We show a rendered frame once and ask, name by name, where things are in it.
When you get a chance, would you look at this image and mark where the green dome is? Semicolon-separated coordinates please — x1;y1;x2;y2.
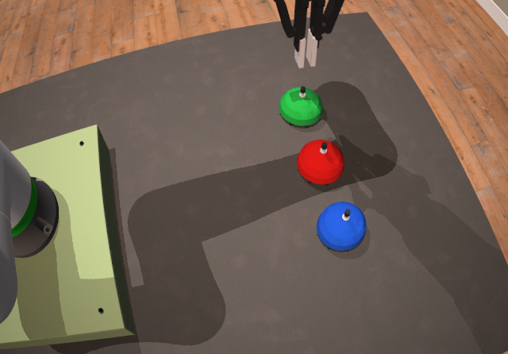
279;87;323;128

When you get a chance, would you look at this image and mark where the blue dome bell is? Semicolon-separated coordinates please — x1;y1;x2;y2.
317;202;367;252

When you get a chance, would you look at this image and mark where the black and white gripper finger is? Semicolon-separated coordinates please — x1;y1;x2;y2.
273;0;310;68
306;0;344;67

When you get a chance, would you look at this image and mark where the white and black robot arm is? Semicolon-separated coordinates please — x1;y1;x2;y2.
0;140;59;324

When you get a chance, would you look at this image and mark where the red dome bell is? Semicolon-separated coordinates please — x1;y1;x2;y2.
297;140;344;186

